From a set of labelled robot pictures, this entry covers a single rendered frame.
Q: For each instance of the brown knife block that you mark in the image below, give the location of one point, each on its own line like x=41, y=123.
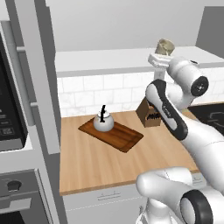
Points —
x=147, y=115

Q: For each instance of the brown wooden tray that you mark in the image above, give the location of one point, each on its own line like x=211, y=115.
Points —
x=122, y=137

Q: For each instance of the black microwave oven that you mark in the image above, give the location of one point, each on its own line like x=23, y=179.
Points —
x=10, y=110

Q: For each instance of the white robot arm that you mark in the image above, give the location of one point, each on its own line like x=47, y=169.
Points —
x=204, y=143

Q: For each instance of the white wall cabinet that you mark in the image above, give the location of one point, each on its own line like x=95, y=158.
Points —
x=110, y=62

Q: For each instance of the white cupboard door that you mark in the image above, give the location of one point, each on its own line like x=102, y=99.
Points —
x=105, y=215

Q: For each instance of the black oven knob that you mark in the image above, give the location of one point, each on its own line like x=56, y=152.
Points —
x=14, y=185

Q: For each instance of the black hob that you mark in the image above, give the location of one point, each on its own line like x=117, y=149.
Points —
x=210, y=115

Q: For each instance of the grey oven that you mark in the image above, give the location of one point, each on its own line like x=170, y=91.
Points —
x=20, y=201

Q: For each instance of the white drawer front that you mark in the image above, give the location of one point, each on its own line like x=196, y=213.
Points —
x=102, y=197

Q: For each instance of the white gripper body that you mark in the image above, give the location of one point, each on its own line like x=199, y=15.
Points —
x=159, y=60

